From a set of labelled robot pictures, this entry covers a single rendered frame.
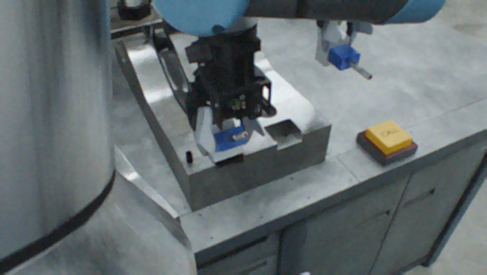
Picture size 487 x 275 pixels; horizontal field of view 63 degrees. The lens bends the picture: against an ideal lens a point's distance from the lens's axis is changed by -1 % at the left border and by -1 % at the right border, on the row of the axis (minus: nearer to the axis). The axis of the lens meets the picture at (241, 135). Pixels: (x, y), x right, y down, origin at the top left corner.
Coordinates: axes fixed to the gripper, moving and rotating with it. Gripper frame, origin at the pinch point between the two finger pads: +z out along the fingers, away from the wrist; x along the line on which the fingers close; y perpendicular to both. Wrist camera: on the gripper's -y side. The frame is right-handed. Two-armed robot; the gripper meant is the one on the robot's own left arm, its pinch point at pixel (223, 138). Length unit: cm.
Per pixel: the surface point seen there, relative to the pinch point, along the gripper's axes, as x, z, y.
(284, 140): 11.5, 5.5, -0.6
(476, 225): 108, 92, -1
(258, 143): 5.8, 2.8, 0.5
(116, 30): -3, 13, -69
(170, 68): -0.2, 1.3, -24.5
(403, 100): 45.2, 11.8, -5.6
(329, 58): 27.1, -0.7, -10.9
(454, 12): 253, 91, -142
